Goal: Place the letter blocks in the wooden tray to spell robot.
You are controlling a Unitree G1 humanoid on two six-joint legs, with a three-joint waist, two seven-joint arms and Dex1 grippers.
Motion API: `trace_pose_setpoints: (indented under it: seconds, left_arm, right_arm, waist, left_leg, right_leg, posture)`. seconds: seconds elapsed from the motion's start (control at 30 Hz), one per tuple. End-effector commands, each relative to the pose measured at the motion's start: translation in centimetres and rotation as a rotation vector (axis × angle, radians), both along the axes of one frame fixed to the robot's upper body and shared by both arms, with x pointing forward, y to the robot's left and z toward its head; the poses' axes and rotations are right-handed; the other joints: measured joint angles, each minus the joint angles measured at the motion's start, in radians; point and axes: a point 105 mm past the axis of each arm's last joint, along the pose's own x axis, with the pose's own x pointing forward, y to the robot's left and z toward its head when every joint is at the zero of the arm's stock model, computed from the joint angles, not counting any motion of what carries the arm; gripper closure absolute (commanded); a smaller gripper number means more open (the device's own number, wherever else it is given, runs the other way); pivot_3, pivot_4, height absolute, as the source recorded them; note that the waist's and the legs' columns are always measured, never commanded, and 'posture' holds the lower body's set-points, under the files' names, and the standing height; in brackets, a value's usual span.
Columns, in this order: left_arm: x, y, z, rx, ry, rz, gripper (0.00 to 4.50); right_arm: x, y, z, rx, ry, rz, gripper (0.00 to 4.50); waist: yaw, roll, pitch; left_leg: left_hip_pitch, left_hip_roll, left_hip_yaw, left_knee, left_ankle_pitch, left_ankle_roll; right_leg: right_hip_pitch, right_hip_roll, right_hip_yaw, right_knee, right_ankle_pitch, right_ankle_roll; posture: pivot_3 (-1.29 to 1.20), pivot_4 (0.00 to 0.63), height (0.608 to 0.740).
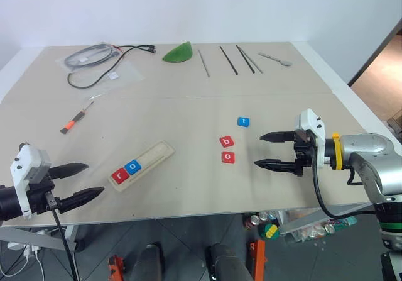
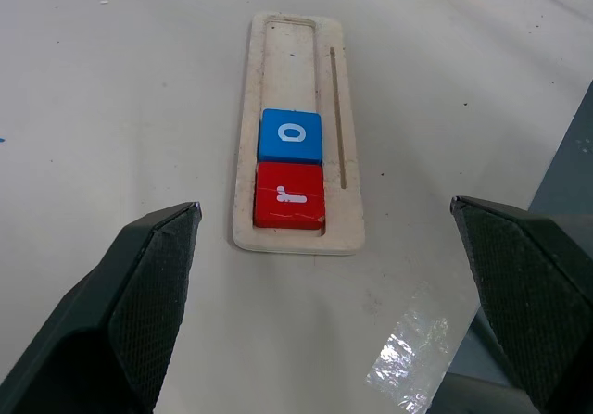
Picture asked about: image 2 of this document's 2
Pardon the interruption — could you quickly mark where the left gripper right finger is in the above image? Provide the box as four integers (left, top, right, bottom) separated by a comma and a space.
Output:
449, 195, 593, 414

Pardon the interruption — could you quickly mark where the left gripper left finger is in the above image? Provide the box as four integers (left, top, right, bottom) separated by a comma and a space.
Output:
0, 201, 204, 414

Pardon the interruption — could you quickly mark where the red letter tile r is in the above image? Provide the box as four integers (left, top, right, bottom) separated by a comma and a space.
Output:
252, 161, 326, 230

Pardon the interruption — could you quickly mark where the blue letter tile o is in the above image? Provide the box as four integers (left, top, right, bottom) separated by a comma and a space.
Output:
257, 107, 323, 166

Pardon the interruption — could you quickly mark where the pale wooden letter tray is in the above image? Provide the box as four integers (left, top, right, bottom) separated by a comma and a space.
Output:
231, 11, 366, 256

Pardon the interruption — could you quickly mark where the clear tape piece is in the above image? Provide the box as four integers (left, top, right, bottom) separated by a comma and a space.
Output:
364, 288, 453, 410

